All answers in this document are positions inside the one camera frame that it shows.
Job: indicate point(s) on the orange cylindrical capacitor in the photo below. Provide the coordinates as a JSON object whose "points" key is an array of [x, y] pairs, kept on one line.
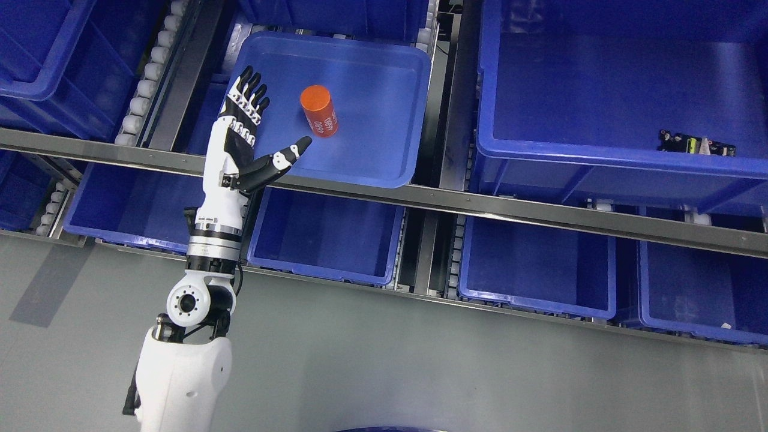
{"points": [[319, 110]]}

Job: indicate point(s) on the steel shelf rack frame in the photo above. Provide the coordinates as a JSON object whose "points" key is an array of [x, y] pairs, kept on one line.
{"points": [[187, 69]]}

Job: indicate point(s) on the blue bin far left lower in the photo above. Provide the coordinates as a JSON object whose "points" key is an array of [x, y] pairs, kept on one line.
{"points": [[26, 185]]}

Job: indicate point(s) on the blue bin lower middle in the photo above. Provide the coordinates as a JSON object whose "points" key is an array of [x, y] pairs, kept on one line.
{"points": [[328, 237]]}

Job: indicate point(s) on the large blue bin right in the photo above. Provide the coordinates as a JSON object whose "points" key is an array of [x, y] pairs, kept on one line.
{"points": [[573, 95]]}

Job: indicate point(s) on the blue bin lower far-right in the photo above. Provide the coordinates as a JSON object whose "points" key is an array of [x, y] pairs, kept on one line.
{"points": [[670, 289]]}

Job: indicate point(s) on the blue bin upper left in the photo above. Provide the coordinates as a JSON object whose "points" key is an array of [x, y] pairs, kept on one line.
{"points": [[70, 67]]}

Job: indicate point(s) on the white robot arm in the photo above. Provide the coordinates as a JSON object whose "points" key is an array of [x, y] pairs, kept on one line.
{"points": [[186, 356]]}

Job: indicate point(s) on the blue bin lower centre-right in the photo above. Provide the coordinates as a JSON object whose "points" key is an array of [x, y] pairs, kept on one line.
{"points": [[537, 268]]}

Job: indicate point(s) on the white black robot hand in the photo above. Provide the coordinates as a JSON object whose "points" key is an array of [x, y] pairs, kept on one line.
{"points": [[232, 173]]}

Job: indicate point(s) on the blue bin top centre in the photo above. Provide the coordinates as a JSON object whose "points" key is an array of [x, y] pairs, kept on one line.
{"points": [[387, 20]]}

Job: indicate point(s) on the shallow blue tray bin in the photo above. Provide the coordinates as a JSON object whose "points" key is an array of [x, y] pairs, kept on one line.
{"points": [[379, 93]]}

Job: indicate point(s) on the small black electronic part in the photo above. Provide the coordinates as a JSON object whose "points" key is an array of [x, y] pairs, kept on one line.
{"points": [[693, 145]]}

